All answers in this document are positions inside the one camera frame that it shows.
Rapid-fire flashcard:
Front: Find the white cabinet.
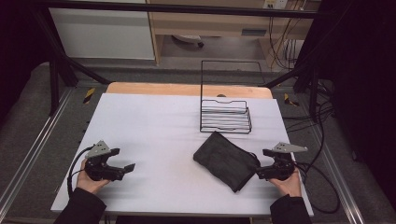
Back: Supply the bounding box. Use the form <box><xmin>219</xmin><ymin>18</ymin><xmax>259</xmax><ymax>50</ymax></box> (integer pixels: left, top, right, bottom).
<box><xmin>48</xmin><ymin>0</ymin><xmax>156</xmax><ymax>61</ymax></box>

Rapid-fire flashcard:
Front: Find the black wire rack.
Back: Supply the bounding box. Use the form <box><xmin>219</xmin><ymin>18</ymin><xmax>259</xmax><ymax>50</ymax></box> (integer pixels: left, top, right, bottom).
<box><xmin>199</xmin><ymin>59</ymin><xmax>266</xmax><ymax>135</ymax></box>

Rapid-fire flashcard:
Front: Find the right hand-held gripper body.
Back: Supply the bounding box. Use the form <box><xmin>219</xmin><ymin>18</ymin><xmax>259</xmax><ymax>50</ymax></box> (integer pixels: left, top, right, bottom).
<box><xmin>266</xmin><ymin>141</ymin><xmax>309</xmax><ymax>182</ymax></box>

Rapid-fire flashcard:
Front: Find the aluminium rail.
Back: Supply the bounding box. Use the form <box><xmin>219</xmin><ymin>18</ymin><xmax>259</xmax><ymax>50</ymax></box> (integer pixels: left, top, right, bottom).
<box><xmin>306</xmin><ymin>124</ymin><xmax>366</xmax><ymax>224</ymax></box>
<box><xmin>0</xmin><ymin>88</ymin><xmax>75</xmax><ymax>214</ymax></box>

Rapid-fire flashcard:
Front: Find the person's right hand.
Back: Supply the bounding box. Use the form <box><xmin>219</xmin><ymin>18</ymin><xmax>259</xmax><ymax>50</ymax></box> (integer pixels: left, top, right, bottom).
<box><xmin>268</xmin><ymin>169</ymin><xmax>303</xmax><ymax>198</ymax></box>

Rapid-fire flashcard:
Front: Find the bundle of hanging cables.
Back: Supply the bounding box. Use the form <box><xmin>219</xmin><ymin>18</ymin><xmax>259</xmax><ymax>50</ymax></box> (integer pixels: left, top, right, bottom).
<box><xmin>267</xmin><ymin>7</ymin><xmax>309</xmax><ymax>73</ymax></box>

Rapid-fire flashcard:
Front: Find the white chair base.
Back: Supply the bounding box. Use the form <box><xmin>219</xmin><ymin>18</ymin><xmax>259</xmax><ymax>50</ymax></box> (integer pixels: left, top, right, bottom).
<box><xmin>171</xmin><ymin>34</ymin><xmax>205</xmax><ymax>49</ymax></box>

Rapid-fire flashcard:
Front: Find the light wooden desk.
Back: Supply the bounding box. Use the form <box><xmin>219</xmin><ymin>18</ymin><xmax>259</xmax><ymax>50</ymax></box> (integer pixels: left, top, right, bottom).
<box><xmin>146</xmin><ymin>0</ymin><xmax>321</xmax><ymax>65</ymax></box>

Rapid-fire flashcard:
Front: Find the white wall socket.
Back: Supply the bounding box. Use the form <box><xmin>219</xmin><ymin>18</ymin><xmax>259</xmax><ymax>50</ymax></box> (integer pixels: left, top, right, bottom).
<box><xmin>262</xmin><ymin>0</ymin><xmax>289</xmax><ymax>10</ymax></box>

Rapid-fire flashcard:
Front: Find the black curtain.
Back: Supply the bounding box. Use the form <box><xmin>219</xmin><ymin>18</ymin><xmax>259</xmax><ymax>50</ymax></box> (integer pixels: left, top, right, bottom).
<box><xmin>303</xmin><ymin>0</ymin><xmax>396</xmax><ymax>213</ymax></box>
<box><xmin>0</xmin><ymin>0</ymin><xmax>52</xmax><ymax>125</ymax></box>

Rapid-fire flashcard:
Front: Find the white table cover sheet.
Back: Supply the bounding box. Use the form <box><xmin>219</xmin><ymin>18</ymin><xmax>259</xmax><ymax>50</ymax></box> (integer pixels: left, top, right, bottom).
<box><xmin>49</xmin><ymin>92</ymin><xmax>315</xmax><ymax>218</ymax></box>

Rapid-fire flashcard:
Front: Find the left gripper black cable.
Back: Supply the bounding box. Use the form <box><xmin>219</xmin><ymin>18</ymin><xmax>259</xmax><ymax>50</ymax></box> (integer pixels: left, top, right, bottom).
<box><xmin>66</xmin><ymin>145</ymin><xmax>95</xmax><ymax>199</ymax></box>

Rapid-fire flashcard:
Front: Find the yellow black tape strip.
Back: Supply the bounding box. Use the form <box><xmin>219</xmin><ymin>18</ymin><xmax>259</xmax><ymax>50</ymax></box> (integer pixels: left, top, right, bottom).
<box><xmin>82</xmin><ymin>87</ymin><xmax>96</xmax><ymax>105</ymax></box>
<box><xmin>283</xmin><ymin>92</ymin><xmax>301</xmax><ymax>107</ymax></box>

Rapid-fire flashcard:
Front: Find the black horizontal frame bar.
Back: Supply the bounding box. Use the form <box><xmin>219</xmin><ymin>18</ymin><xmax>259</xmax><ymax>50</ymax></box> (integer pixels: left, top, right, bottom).
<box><xmin>32</xmin><ymin>0</ymin><xmax>337</xmax><ymax>20</ymax></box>

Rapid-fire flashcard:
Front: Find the dark cloth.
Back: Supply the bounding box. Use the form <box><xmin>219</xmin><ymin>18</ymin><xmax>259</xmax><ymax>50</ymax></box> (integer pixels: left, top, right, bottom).
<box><xmin>192</xmin><ymin>131</ymin><xmax>262</xmax><ymax>193</ymax></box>

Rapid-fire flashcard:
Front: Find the person's left hand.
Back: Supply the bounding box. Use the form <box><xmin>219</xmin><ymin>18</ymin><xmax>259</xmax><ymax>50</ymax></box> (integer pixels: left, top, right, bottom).
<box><xmin>76</xmin><ymin>158</ymin><xmax>110</xmax><ymax>196</ymax></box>

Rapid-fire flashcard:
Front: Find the wooden table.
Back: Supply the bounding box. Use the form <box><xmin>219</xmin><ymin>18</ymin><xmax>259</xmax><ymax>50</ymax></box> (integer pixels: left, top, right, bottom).
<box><xmin>105</xmin><ymin>81</ymin><xmax>275</xmax><ymax>100</ymax></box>

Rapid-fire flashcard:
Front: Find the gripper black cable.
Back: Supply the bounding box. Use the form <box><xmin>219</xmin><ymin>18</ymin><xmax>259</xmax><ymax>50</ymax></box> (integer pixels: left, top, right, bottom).
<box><xmin>66</xmin><ymin>145</ymin><xmax>95</xmax><ymax>199</ymax></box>
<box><xmin>292</xmin><ymin>161</ymin><xmax>341</xmax><ymax>216</ymax></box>

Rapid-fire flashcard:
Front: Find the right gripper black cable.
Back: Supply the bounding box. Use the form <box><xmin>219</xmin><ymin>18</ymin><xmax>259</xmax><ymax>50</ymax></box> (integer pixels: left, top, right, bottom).
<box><xmin>292</xmin><ymin>161</ymin><xmax>341</xmax><ymax>216</ymax></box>

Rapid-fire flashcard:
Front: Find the black frame strut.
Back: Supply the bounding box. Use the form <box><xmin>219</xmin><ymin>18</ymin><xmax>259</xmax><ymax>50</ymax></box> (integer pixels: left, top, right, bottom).
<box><xmin>262</xmin><ymin>59</ymin><xmax>321</xmax><ymax>120</ymax></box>
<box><xmin>31</xmin><ymin>6</ymin><xmax>112</xmax><ymax>117</ymax></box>

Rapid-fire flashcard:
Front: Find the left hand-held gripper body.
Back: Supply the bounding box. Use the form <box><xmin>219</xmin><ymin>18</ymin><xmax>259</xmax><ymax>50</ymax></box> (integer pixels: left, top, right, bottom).
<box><xmin>83</xmin><ymin>140</ymin><xmax>112</xmax><ymax>182</ymax></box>

